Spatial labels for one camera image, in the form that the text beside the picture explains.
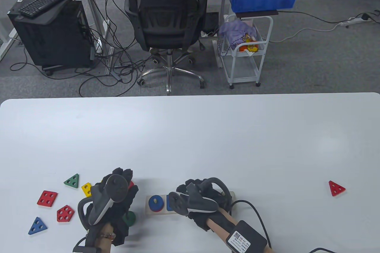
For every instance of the person's right hand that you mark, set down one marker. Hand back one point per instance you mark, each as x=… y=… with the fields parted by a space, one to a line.
x=197 y=220

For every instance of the person's left hand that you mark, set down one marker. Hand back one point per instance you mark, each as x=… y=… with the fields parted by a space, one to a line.
x=123 y=173

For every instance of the blue rectangle block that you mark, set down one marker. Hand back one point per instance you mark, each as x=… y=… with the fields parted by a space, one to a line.
x=169 y=202

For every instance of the wooden post board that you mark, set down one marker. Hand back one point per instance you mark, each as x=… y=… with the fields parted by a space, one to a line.
x=164 y=213

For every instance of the yellow rectangle block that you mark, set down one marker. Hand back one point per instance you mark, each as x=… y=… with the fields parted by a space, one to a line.
x=86 y=189

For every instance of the blue round block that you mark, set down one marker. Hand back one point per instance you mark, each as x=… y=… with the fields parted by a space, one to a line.
x=152 y=204

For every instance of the green round block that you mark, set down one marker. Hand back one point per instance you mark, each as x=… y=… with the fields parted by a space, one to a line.
x=130 y=219

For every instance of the green triangle block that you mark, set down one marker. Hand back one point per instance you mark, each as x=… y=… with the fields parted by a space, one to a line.
x=73 y=181

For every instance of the red pentagon block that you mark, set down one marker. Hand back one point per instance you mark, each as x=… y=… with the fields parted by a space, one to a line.
x=65 y=213

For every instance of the red square block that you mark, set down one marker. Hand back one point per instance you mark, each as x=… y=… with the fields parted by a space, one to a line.
x=47 y=198

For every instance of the blue triangle block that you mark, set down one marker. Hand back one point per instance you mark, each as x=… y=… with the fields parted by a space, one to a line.
x=37 y=226

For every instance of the red triangle block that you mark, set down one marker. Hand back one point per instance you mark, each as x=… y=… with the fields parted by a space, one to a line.
x=336 y=189

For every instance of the person's right forearm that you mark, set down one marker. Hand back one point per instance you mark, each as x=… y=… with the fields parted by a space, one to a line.
x=216 y=229

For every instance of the person's left forearm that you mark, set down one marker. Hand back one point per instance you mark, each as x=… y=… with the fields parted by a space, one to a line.
x=105 y=244

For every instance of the black tracking controller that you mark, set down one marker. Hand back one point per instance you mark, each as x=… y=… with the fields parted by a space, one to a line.
x=118 y=188
x=178 y=204

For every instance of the black labelled box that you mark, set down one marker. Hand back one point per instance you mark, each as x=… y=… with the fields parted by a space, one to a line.
x=246 y=239

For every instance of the black computer tower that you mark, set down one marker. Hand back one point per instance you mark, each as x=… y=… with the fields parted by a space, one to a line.
x=53 y=39

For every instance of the white utility cart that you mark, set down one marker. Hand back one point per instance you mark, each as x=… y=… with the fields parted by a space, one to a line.
x=241 y=70

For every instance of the black mesh office chair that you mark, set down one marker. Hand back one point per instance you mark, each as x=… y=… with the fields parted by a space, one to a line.
x=166 y=12

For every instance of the white desk foot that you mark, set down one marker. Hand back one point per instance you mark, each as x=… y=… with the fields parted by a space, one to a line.
x=7 y=46

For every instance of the black bag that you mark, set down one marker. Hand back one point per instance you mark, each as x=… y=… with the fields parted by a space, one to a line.
x=211 y=23

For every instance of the orange plush toy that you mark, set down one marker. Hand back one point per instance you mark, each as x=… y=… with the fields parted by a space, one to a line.
x=251 y=47

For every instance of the purple cloth bag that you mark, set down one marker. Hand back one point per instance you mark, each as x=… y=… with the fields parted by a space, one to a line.
x=234 y=30

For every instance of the black keyboard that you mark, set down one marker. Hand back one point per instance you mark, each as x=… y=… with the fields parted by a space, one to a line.
x=44 y=1

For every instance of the brown board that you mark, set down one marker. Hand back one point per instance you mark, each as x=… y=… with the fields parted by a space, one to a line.
x=256 y=13

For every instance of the white power strip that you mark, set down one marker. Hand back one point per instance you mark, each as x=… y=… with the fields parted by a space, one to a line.
x=353 y=21

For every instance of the white desk frame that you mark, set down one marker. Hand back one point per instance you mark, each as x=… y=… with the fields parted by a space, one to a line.
x=92 y=8

